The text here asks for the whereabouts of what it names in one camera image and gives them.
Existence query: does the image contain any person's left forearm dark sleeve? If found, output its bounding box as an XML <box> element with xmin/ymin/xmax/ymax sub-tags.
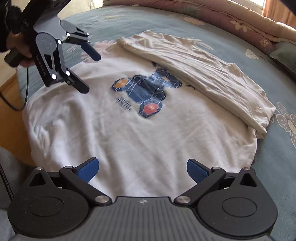
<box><xmin>1</xmin><ymin>1</ymin><xmax>22</xmax><ymax>53</ymax></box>

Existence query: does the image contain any pink floral folded quilt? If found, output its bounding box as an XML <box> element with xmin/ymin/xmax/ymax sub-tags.
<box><xmin>103</xmin><ymin>1</ymin><xmax>295</xmax><ymax>55</ymax></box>

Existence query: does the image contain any grey-green pillow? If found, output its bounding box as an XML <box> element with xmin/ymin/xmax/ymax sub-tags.
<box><xmin>269</xmin><ymin>42</ymin><xmax>296</xmax><ymax>74</ymax></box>

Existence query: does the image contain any white printed sweatshirt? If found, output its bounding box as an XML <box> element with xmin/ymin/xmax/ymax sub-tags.
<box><xmin>23</xmin><ymin>31</ymin><xmax>276</xmax><ymax>198</ymax></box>

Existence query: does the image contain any person's left hand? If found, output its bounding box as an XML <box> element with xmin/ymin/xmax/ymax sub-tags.
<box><xmin>6</xmin><ymin>32</ymin><xmax>35</xmax><ymax>67</ymax></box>

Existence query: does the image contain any black cable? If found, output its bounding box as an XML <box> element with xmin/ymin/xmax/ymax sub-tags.
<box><xmin>0</xmin><ymin>64</ymin><xmax>30</xmax><ymax>112</ymax></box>

